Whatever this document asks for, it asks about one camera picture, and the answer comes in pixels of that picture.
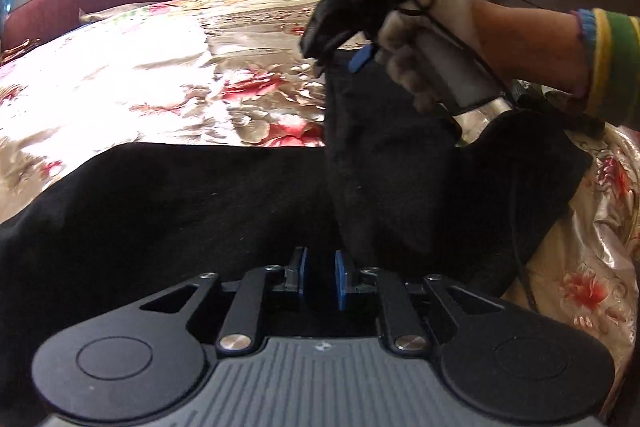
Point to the person's right forearm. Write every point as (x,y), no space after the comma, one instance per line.
(550,47)

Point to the floral satin bedspread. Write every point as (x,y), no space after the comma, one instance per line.
(150,82)

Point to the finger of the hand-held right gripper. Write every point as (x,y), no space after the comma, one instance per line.
(361,58)
(332,27)

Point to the blue plastic bag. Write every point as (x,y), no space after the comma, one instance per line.
(6,2)

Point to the black pants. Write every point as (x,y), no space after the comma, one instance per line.
(200,207)

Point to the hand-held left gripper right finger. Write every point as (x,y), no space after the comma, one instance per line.
(342,282)

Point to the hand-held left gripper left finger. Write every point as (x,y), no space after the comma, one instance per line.
(301,271)

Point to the person's right hand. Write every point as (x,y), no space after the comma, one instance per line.
(405,42)

